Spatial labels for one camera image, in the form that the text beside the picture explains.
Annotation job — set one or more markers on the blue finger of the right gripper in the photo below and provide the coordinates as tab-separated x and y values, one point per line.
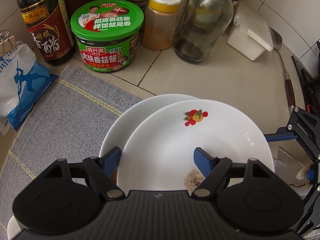
280	137

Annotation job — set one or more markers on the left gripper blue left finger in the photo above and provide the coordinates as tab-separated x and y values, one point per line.
110	161

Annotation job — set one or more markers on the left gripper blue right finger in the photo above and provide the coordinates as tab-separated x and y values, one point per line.
204	162

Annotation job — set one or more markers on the large stained white plate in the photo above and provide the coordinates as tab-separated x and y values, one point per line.
159	155

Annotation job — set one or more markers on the floral bowl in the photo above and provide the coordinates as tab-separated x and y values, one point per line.
13	228

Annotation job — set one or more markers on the right white fruit plate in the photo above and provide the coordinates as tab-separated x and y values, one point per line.
125	125

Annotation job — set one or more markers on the grey teal dish towel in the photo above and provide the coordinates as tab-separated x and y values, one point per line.
69	121

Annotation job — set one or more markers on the white plastic seasoning box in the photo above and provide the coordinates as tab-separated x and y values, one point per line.
250	34

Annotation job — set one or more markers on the blue white salt bag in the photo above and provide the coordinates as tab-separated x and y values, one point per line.
23	80

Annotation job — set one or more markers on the green lid sauce jar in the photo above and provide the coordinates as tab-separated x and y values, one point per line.
106	32

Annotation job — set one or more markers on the clear glass bottle red cap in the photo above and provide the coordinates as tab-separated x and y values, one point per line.
202	24

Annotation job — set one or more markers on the yellow lid spice jar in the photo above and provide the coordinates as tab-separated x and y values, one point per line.
160	23

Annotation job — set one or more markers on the dark vinegar bottle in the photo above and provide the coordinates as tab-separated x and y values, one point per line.
50	29

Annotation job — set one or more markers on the metal spatula wooden handle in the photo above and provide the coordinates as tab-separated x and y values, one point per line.
290	95

